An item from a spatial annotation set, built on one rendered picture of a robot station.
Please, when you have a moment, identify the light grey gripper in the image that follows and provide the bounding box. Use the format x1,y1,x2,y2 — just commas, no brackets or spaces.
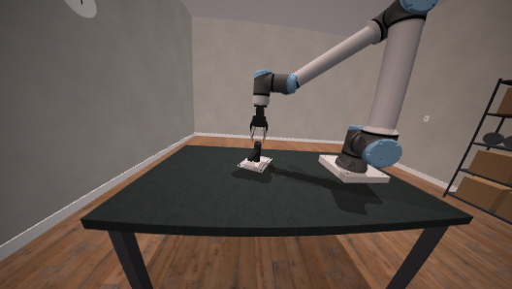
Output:
250,105,268,143

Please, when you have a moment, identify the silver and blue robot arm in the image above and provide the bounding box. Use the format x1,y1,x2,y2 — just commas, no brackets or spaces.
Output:
252,0,438,174

